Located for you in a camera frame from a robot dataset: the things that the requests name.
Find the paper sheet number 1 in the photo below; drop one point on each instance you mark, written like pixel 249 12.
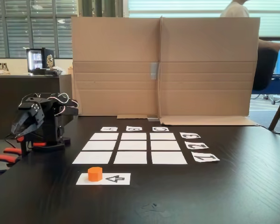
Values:
pixel 200 159

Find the black bar clamp orange knob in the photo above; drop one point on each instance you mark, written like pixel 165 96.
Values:
pixel 25 147

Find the grey tape strip on cardboard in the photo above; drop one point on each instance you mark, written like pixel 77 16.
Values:
pixel 154 71

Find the white paper grid square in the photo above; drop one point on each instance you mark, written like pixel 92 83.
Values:
pixel 134 136
pixel 130 158
pixel 132 145
pixel 165 145
pixel 168 158
pixel 93 158
pixel 99 145
pixel 163 136
pixel 105 136

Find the paper sheet number 3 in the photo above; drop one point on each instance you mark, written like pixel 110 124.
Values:
pixel 183 137

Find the person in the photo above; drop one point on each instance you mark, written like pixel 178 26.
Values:
pixel 235 10

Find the paper sheet letter A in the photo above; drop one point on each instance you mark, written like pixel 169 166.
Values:
pixel 103 130

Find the grey tape strip on table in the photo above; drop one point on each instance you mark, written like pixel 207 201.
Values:
pixel 153 119

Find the dark stand leg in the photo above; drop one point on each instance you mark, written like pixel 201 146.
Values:
pixel 278 113

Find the bottle carrier box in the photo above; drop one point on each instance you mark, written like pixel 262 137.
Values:
pixel 2 68

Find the paper sheet letter C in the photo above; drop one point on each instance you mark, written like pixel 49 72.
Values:
pixel 155 129

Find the paper sheet letter B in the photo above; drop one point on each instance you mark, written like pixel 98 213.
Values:
pixel 128 129

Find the dark brown counter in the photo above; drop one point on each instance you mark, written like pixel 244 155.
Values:
pixel 14 93

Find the round orange token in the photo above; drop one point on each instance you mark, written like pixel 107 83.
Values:
pixel 95 174

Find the black mini fridge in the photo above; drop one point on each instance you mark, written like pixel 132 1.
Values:
pixel 47 60

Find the paper sheet number 2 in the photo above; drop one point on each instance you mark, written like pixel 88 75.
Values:
pixel 189 147

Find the large brown cardboard screen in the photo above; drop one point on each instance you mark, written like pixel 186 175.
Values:
pixel 116 42

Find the white arrow paper sheet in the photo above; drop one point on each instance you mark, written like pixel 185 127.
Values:
pixel 121 179

